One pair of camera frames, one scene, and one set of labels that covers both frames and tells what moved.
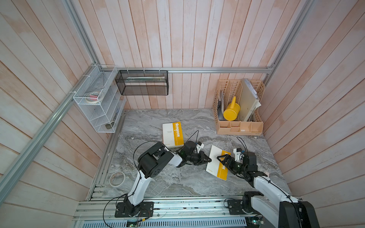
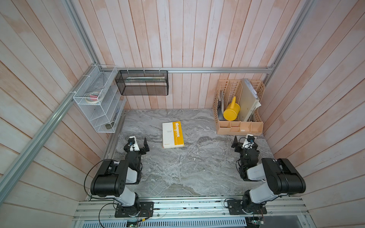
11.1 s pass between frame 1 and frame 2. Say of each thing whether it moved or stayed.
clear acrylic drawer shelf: stayed
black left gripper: moved
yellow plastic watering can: stayed
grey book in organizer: stayed
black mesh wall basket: stayed
